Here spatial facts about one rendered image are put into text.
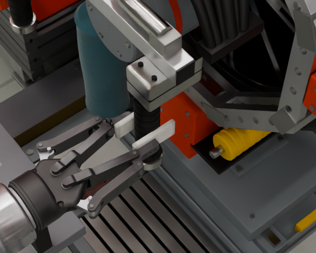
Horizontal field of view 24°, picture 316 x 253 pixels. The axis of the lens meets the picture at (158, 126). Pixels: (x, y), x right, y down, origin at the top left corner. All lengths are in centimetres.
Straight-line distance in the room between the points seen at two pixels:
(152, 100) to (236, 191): 77
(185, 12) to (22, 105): 92
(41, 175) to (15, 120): 95
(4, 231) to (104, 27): 37
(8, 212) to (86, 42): 46
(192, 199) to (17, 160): 48
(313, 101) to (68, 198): 37
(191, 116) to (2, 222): 56
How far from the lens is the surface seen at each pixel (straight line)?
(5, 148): 148
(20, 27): 124
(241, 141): 137
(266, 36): 126
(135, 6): 91
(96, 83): 137
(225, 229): 171
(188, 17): 111
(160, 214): 182
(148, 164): 106
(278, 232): 170
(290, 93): 108
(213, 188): 167
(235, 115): 125
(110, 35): 112
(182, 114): 140
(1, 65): 221
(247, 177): 169
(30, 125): 190
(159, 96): 93
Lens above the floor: 167
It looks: 55 degrees down
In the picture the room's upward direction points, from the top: straight up
